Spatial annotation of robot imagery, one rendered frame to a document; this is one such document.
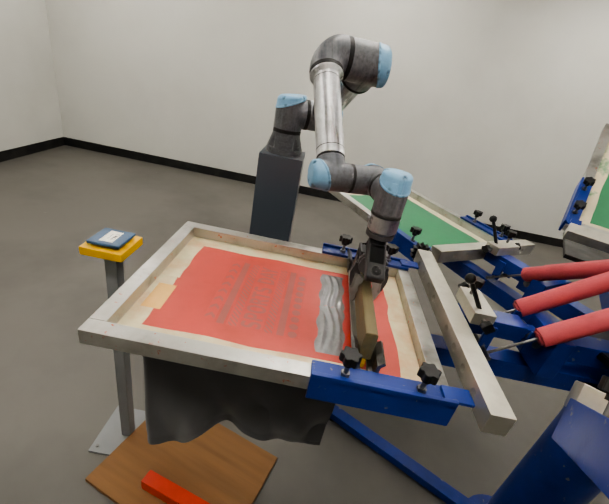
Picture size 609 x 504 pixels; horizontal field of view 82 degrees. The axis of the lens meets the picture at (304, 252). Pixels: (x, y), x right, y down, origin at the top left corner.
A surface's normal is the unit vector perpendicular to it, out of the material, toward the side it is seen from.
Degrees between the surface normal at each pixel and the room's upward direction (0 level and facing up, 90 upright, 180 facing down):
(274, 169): 90
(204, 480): 0
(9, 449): 0
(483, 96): 90
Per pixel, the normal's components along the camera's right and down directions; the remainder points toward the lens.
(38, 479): 0.18, -0.87
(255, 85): -0.09, 0.46
